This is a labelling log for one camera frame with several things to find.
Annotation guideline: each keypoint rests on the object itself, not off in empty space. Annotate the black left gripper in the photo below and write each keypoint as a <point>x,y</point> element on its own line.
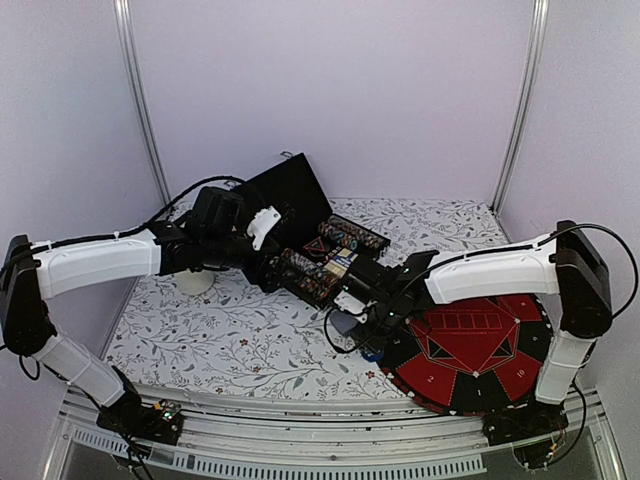
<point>256,273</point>

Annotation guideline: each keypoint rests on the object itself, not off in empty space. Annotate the blue small blind button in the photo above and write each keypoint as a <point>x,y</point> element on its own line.
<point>372,357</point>

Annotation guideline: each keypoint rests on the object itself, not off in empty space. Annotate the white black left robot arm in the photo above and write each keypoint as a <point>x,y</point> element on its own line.
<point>225,229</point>

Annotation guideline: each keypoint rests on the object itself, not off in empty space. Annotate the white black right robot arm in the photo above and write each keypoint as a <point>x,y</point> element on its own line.
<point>563,269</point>

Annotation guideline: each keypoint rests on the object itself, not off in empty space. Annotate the blue boxed card deck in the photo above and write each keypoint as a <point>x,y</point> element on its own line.
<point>345,258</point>

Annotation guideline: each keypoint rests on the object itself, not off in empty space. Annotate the back row poker chips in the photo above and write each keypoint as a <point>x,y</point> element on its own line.
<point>352,235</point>

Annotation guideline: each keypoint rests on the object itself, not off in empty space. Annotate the row poker chips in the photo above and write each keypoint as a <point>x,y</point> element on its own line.
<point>305,279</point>
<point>352,235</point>

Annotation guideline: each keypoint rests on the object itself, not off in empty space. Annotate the grey card deck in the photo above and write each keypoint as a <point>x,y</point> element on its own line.
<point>344,323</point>

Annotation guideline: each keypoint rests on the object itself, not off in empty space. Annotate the front row poker chips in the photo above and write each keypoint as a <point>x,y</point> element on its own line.
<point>305,279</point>

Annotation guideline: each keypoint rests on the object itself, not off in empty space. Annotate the open black poker chip case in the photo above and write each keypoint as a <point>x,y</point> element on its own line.
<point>294,190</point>

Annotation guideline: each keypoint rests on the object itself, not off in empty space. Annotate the floral white table mat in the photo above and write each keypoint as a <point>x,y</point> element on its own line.
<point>236,340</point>

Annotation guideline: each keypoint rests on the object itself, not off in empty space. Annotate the round red black poker mat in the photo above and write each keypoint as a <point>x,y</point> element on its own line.
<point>471,357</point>

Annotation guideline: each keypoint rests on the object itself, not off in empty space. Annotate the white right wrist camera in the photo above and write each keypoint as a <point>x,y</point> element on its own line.
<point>347,303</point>

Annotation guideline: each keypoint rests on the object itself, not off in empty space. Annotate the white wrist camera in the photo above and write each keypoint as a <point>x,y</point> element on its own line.
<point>347,303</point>
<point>261,225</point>

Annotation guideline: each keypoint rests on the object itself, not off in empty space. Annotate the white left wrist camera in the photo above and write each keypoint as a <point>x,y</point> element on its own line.
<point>261,225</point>

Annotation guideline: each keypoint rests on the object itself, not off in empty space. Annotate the left aluminium frame post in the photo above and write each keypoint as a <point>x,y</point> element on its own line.
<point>124,24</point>

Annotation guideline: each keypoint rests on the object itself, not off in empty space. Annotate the aluminium frame post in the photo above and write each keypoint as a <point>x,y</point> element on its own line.
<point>124,24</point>
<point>527,86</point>

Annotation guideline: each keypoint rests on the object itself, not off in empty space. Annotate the right aluminium frame post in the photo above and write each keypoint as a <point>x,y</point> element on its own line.
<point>527,86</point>

